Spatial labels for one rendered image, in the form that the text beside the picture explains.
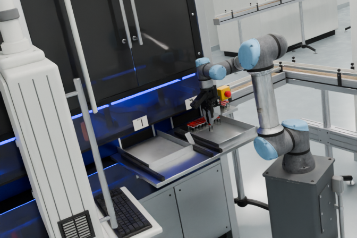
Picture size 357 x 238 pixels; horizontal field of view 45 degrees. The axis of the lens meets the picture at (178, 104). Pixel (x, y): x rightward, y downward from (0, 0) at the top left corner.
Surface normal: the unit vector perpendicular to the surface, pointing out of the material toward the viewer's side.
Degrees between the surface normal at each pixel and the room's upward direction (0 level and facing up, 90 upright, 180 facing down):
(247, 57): 83
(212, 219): 90
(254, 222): 0
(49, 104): 90
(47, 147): 90
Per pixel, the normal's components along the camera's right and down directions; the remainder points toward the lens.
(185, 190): 0.56, 0.17
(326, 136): -0.81, 0.32
